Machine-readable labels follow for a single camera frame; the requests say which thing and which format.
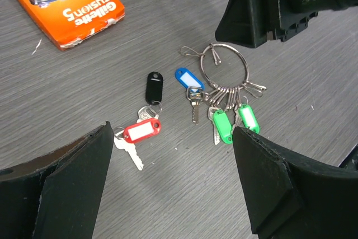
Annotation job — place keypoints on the silver key with black tag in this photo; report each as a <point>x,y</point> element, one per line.
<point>150,111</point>

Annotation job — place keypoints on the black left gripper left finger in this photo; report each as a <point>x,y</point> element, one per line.
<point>57,195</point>

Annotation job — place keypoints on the black plastic bin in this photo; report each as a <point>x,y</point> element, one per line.
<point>251,23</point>

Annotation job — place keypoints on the black key tag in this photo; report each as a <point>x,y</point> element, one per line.
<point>154,88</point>

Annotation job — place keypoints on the orange Gillette razor box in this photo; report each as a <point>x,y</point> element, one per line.
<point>68,23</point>

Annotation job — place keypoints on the silver key with blue tag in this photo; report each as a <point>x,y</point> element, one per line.
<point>194,95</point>

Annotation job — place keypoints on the blue key tag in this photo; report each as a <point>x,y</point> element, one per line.
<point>187,78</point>

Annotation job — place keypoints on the silver key with red tag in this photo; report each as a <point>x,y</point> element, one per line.
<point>130,148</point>

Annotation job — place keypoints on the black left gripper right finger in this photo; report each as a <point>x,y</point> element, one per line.
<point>289,195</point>

